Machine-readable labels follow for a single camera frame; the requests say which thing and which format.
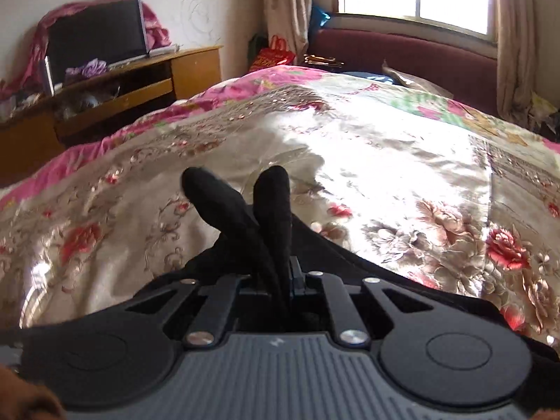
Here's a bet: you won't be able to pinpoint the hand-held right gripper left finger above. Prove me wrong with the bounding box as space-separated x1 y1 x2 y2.
125 274 268 347

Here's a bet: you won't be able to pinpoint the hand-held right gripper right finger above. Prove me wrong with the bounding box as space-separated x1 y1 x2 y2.
289 257 438 349

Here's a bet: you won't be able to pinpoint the black pants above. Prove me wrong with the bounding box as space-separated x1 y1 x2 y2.
0 165 560 362

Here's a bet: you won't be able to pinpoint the floral satin bedspread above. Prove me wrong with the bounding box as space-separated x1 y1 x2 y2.
0 65 560 351

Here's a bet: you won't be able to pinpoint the brown handbag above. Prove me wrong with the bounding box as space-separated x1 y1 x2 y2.
303 54 344 70

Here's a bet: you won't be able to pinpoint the wooden tv cabinet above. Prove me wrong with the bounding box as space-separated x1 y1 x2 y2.
0 45 224 189

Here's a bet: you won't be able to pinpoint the red gift bag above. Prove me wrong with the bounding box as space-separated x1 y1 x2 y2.
249 35 296 73

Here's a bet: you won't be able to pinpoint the pillow at headboard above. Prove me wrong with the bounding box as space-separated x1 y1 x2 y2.
381 60 454 98

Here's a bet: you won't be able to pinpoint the green bag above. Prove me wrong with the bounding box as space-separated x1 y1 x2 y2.
249 33 268 60

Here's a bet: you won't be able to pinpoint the maroon upholstered sofa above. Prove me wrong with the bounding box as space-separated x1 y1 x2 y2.
306 28 499 119

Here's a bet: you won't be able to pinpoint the purple cloth bundle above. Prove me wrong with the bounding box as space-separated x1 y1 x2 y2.
65 59 108 81

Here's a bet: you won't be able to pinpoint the blue plastic bag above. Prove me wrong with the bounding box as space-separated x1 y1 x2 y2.
310 4 333 32

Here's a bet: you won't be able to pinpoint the pink floral cloth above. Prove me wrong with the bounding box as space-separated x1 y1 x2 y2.
0 0 172 102

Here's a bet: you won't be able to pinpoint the beige patterned curtain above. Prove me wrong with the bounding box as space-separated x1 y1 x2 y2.
260 0 337 60
492 0 541 120

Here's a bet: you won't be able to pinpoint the flat screen television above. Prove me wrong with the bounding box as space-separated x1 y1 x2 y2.
44 0 150 95

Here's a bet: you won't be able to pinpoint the pile of dark clothes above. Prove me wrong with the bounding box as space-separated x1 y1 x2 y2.
541 113 560 142

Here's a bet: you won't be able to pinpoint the pale yellow cloth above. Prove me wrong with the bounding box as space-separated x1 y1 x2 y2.
527 91 560 124

